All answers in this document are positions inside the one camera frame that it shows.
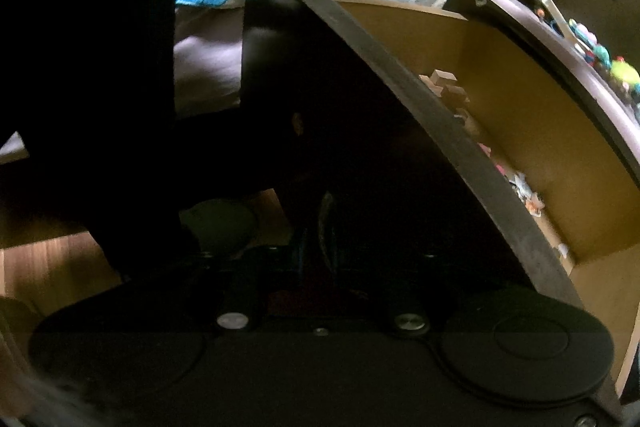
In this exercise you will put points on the wooden interlocking puzzle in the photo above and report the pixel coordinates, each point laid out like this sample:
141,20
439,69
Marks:
450,92

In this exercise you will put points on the teal toy figure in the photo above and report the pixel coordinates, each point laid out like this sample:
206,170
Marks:
602,56

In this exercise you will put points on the pink nightstand top mat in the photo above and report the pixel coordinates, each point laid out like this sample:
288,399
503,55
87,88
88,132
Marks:
560,60

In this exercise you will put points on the yellow-green round toy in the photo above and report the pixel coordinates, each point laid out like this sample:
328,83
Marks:
624,73

